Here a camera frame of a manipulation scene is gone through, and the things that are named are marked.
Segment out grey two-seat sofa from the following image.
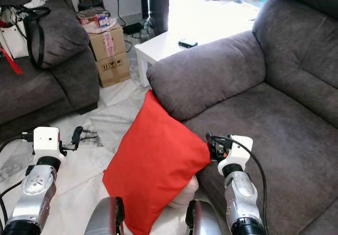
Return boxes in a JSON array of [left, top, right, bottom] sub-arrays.
[[145, 0, 338, 235]]

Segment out dark grey fabric couch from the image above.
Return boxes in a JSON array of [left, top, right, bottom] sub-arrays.
[[0, 0, 100, 138]]

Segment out silver robot right leg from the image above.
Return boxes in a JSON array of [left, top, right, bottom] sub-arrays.
[[185, 199, 223, 235]]

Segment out silver robot leg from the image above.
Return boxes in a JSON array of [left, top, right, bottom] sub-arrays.
[[83, 195, 126, 235], [185, 199, 223, 235]]

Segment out cardboard box with arrow print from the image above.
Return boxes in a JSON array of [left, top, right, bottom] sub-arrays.
[[95, 52, 132, 88]]

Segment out silver robot left leg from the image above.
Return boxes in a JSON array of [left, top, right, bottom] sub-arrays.
[[83, 195, 126, 235]]

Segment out cardboard box with pink tape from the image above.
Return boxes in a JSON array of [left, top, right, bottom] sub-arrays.
[[88, 23, 127, 62]]

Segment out small black device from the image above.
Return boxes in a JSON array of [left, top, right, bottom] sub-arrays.
[[178, 39, 199, 49]]

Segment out white coffee table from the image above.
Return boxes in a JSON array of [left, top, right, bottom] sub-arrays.
[[134, 3, 262, 88]]

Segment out plastic-wrapped packet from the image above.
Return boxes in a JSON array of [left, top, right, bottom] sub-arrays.
[[77, 7, 111, 34]]

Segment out black power adapter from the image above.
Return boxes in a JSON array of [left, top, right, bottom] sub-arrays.
[[123, 22, 143, 35]]

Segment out dark curtain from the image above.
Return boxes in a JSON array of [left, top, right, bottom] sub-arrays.
[[140, 0, 171, 36]]

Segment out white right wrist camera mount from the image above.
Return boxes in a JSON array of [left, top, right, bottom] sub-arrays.
[[217, 135, 255, 176]]

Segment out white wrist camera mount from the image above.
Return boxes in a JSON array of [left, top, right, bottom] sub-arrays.
[[217, 135, 255, 176], [33, 126, 62, 159]]

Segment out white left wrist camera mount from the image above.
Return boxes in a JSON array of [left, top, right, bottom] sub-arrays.
[[33, 126, 62, 159]]

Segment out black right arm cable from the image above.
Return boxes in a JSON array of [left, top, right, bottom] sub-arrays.
[[211, 134, 268, 221]]

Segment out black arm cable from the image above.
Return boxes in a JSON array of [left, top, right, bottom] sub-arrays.
[[0, 132, 35, 225], [211, 134, 268, 221]]

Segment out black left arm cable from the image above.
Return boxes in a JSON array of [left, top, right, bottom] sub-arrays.
[[0, 132, 35, 225]]

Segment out red strap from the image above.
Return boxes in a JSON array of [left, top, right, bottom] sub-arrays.
[[3, 46, 24, 75]]

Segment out white handbag black straps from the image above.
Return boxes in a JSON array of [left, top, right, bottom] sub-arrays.
[[0, 5, 52, 70]]

